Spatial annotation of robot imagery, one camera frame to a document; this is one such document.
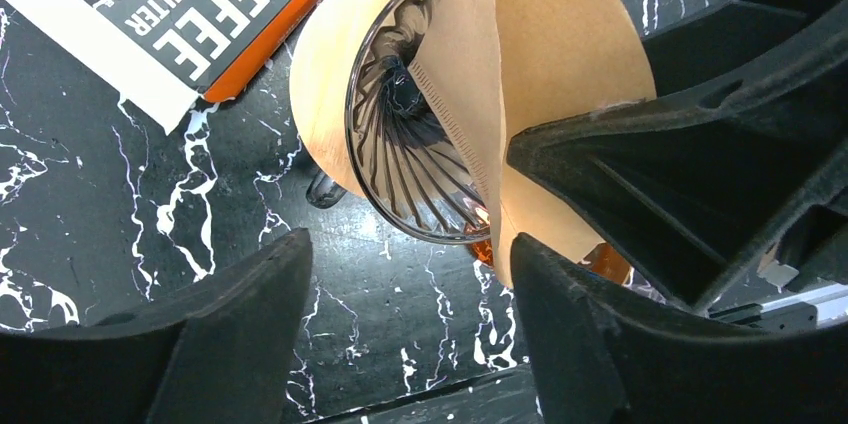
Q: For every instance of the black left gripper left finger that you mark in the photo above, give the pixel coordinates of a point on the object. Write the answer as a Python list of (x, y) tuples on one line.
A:
[(217, 351)]

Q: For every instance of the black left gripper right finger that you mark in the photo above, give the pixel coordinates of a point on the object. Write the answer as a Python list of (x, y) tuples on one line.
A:
[(600, 353)]

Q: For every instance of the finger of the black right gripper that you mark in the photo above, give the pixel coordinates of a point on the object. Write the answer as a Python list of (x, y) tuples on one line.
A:
[(694, 186), (723, 37)]

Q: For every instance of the brown paper coffee filter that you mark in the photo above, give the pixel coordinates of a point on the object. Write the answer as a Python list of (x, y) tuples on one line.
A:
[(491, 69)]

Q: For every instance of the clear glass ribbed dripper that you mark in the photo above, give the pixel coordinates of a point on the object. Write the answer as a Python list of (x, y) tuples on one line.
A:
[(403, 159)]

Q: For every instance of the wooden ring dripper holder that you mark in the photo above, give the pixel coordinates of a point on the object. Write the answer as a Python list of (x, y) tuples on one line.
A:
[(319, 75)]

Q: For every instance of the orange coffee filter box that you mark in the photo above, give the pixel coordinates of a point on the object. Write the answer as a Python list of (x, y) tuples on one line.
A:
[(165, 55)]

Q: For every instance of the amber glass server pitcher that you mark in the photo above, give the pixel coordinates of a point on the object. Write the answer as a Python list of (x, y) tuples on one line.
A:
[(596, 262)]

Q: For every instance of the clear glass server pitcher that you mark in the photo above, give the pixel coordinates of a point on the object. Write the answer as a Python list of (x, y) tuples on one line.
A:
[(323, 192)]

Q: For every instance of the aluminium frame rail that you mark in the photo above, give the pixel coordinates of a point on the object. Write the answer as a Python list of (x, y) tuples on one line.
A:
[(817, 308)]

